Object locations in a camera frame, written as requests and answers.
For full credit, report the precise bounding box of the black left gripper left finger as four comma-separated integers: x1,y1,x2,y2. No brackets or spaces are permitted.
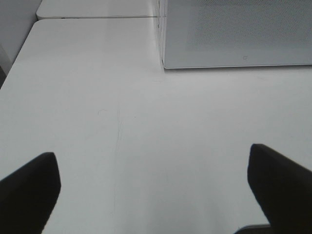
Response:
0,152,61,234

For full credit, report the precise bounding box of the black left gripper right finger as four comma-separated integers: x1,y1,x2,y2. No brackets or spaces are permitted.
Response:
247,144,312,234

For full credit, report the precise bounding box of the white microwave door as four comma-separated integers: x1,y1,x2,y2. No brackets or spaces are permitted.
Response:
157,0,312,69

